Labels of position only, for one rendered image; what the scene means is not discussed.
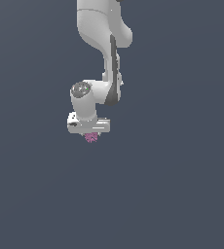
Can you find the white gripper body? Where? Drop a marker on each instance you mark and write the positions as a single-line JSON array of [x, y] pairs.
[[84, 124]]

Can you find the small pink object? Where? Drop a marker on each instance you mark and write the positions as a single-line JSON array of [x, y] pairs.
[[91, 137]]

